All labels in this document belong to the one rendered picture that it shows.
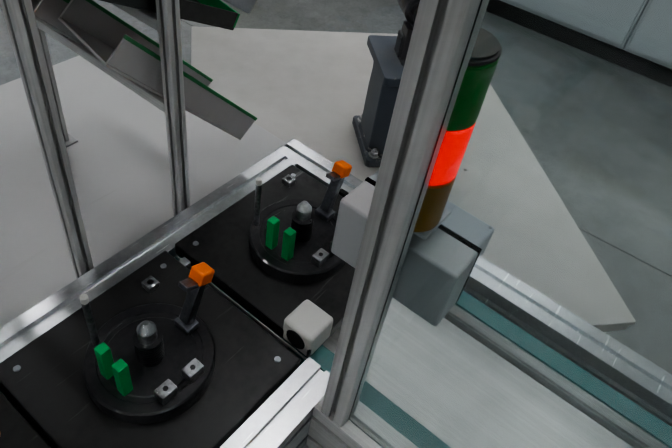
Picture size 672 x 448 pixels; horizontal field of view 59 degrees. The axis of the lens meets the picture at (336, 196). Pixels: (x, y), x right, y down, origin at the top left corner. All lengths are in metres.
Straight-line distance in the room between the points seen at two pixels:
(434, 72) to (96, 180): 0.82
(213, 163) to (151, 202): 0.14
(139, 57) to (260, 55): 0.67
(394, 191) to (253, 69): 0.97
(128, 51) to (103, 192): 0.36
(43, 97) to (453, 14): 0.46
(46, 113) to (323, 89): 0.76
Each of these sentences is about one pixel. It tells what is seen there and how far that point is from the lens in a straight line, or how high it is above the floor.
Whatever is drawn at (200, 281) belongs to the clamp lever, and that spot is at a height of 1.07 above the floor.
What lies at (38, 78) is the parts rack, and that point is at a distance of 0.67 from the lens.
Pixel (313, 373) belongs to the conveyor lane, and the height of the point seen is 0.96.
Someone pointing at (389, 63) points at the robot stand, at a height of 1.06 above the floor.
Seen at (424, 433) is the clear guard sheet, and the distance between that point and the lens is 0.63.
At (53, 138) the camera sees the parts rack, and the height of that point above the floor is 1.15.
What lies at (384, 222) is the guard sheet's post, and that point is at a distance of 0.46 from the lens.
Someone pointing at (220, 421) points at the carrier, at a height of 0.97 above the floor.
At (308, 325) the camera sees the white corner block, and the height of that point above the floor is 0.99.
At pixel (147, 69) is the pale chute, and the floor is 1.16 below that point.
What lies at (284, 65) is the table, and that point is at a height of 0.86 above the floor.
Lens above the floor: 1.59
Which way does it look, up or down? 43 degrees down
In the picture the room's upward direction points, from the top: 10 degrees clockwise
